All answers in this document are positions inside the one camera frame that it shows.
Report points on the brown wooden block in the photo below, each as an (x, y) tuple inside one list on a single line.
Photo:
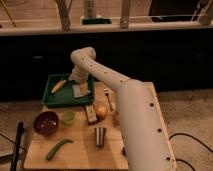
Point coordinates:
[(91, 115)]

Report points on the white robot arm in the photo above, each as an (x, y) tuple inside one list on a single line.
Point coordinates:
[(143, 130)]

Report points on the dark red bowl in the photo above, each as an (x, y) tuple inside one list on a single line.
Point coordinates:
[(46, 123)]

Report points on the silver metal cup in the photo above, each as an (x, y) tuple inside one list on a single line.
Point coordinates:
[(100, 136)]

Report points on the green cucumber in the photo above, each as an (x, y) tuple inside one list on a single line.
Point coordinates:
[(56, 147)]

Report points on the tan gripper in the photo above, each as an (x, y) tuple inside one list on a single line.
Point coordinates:
[(84, 88)]

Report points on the green base white post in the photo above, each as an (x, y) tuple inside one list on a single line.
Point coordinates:
[(90, 16)]

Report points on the terracotta bowl with grapes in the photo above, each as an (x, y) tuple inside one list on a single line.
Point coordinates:
[(115, 119)]

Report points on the small green cup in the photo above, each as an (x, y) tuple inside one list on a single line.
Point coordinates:
[(68, 117)]

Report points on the black pole stand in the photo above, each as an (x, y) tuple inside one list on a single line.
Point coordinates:
[(15, 156)]

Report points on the yellow corn cob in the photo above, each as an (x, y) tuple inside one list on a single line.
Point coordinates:
[(59, 85)]

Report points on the green plastic tray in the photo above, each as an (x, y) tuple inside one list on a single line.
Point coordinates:
[(64, 96)]

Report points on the grey towel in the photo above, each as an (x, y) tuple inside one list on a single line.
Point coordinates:
[(78, 92)]

